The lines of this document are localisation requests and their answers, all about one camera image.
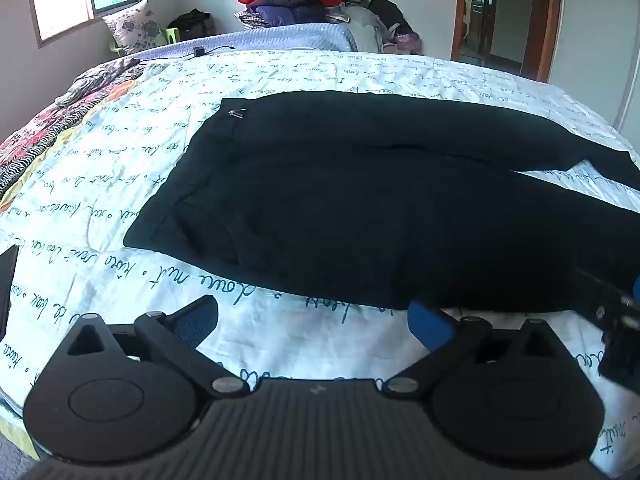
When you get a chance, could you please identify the floral pillow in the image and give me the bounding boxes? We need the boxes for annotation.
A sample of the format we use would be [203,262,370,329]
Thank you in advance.
[102,0,173,56]

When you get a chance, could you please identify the grey garment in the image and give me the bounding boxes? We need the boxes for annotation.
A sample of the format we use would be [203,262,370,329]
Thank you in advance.
[324,2,390,54]

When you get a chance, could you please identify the black flat object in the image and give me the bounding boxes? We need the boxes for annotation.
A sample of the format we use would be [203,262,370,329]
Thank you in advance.
[0,244,20,342]

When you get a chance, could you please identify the navy jacket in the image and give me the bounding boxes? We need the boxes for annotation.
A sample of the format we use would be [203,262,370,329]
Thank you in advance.
[246,1,330,27]

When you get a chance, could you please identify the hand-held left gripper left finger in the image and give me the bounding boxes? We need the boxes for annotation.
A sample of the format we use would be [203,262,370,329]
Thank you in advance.
[62,294,251,401]

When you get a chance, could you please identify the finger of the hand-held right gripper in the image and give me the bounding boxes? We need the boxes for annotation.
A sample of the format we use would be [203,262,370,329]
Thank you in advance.
[574,264,640,323]

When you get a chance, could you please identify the blue quilted bedspread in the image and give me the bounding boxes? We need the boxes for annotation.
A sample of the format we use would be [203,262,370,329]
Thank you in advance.
[129,24,360,64]

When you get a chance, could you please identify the purple bag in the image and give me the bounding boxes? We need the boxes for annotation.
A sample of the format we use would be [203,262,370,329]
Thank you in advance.
[389,31,422,55]

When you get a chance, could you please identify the wooden door frame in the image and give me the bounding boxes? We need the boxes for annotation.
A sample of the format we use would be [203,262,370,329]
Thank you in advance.
[450,0,567,84]

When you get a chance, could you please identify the white printed blanket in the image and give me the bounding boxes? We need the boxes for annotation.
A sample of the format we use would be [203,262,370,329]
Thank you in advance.
[0,49,640,476]

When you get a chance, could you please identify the floral patchwork quilt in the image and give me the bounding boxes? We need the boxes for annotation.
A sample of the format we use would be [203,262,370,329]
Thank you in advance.
[0,62,151,213]

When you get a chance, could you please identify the black pants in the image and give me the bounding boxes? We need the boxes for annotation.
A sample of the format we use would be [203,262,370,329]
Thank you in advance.
[123,90,640,311]

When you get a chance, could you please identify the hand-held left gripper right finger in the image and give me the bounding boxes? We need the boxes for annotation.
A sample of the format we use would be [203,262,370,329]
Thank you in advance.
[382,301,573,401]

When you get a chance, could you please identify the green plastic chair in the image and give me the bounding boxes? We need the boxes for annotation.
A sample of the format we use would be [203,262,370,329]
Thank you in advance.
[107,25,182,55]

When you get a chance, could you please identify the black charger with cable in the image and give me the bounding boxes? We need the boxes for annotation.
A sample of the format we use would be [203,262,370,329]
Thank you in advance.
[140,45,236,64]

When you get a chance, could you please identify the grey crumpled cloth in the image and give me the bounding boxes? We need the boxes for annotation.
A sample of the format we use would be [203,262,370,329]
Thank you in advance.
[55,57,143,108]

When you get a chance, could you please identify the black bag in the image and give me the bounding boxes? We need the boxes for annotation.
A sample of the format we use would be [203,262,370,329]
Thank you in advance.
[167,8,217,42]

